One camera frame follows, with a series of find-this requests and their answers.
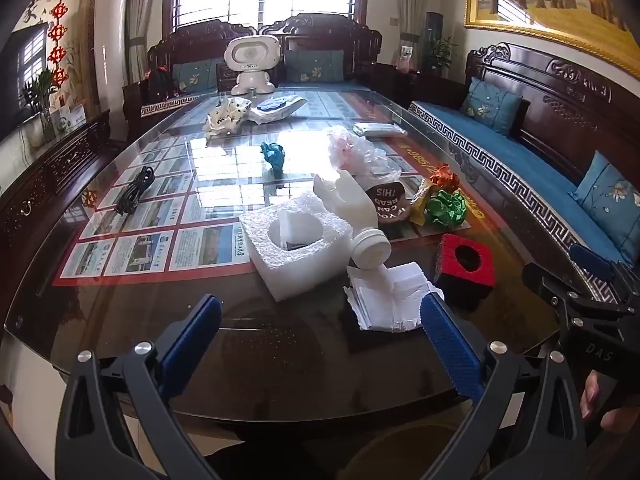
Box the white paper napkins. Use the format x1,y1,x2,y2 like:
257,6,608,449
344,262,445,333

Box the green foil ball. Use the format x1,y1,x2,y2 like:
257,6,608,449
425,190,466,231

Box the brown knit beanie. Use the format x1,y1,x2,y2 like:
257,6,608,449
366,181,410,224

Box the white foam packing block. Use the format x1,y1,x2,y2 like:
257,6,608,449
240,192,352,302

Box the white plastic bottle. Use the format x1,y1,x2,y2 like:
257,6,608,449
314,170,392,270

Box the clear plastic bag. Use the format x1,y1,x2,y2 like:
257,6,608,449
326,126,401,191

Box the teal foil ball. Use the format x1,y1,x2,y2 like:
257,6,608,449
260,142,285,179

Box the yellow snack wrapper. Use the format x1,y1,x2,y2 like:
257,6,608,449
409,178,433,226

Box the person's right hand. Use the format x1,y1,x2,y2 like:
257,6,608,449
580,370,639,434

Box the blue floral pillow near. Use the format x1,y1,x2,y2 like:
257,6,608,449
572,152,640,266

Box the blue floral pillow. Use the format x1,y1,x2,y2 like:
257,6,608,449
460,77,522,136
572,152,640,266

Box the red black square box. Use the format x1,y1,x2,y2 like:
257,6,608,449
434,234,496,310

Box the blue sofa seat cushion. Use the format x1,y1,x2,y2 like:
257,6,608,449
409,101,636,266

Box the orange crumpled foil ball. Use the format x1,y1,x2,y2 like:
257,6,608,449
428,162,460,193

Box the dark wooden sofa right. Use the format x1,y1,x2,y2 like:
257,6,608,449
399,41,640,306

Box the dark wooden sofa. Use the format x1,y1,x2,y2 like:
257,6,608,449
122,13,382,129
399,41,640,306

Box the blue floral pillow far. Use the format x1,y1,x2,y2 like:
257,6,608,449
460,77,522,136

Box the white folded packet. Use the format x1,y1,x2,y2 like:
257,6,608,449
352,122,408,138

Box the dark wooden tv cabinet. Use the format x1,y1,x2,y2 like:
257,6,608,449
1,112,122,316

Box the corner potted plant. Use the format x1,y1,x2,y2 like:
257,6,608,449
424,36,457,75

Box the white patterned plastic bag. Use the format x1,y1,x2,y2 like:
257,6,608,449
203,96,252,140

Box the gold framed tree painting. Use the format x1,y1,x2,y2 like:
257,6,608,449
464,0,639,77

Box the green potted plant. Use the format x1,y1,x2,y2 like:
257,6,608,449
23,67,58,142

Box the white package with blue item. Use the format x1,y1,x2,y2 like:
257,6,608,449
246,96,307,125

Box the teal floral pillow left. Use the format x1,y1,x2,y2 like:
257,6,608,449
171,60,217,94

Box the teal floral pillow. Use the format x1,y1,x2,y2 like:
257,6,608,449
284,50,344,84
171,60,217,94

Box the teal floral pillow right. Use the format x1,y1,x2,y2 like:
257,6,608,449
284,50,344,84

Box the white toy robot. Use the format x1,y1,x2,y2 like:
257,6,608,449
224,35,281,96

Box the dark wooden sofa back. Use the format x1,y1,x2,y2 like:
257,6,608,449
122,13,382,129

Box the red chinese knot decoration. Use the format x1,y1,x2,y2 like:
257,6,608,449
47,0,68,88

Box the black television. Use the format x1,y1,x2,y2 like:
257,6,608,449
0,23,48,138

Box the white standing air conditioner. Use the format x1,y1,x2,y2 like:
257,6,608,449
93,0,128,142

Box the black coiled cable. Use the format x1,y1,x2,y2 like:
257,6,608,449
113,164,156,216

